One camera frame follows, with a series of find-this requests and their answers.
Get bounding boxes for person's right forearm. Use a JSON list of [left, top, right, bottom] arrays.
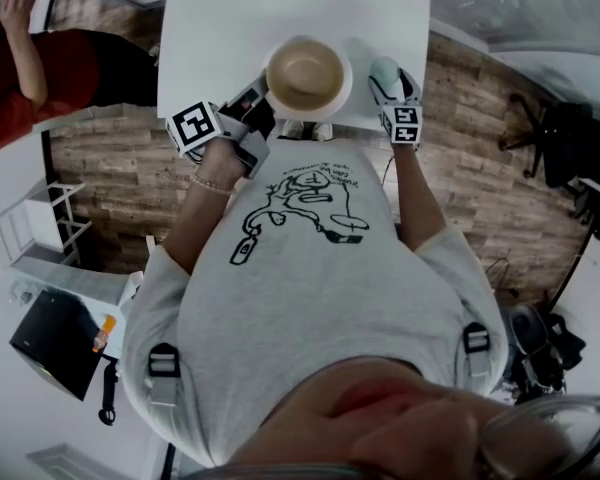
[[392, 142, 449, 252]]

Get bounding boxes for person's left forearm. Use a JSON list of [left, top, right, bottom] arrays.
[[160, 140, 249, 275]]

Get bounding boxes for person's face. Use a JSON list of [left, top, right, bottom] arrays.
[[224, 357, 581, 480]]

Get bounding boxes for black handle tool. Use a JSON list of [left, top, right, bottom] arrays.
[[98, 360, 120, 427]]

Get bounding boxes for white bowl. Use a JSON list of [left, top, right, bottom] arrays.
[[262, 35, 354, 122]]

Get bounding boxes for black box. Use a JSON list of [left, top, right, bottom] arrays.
[[8, 290, 106, 402]]

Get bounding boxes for grey printed t-shirt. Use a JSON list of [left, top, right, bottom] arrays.
[[122, 137, 510, 469]]

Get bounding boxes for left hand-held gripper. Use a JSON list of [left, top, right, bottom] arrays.
[[165, 75, 277, 179]]

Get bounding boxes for clear plastic packaging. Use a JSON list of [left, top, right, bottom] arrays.
[[9, 280, 34, 307]]

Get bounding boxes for clear-framed eyeglasses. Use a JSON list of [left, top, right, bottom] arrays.
[[479, 392, 600, 480]]

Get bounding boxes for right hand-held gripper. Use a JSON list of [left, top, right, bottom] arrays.
[[368, 69, 425, 147]]

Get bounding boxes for pale bead bracelet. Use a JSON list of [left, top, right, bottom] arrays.
[[189, 172, 234, 197]]

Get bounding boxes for white shelf rack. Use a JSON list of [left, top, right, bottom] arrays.
[[0, 180, 92, 267]]

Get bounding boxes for black floor cable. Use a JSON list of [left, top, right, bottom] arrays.
[[484, 257, 511, 289]]

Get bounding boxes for orange bottle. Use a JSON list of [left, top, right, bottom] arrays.
[[92, 315, 117, 353]]

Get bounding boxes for brown wooden bowl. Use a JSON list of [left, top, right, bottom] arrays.
[[265, 39, 345, 109]]

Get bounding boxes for black office chair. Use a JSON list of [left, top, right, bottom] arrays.
[[499, 92, 600, 189]]

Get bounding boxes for white side table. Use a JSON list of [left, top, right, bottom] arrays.
[[9, 255, 144, 362]]

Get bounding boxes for grey strap black buckle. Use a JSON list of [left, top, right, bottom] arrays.
[[147, 342, 181, 408], [462, 321, 491, 379]]

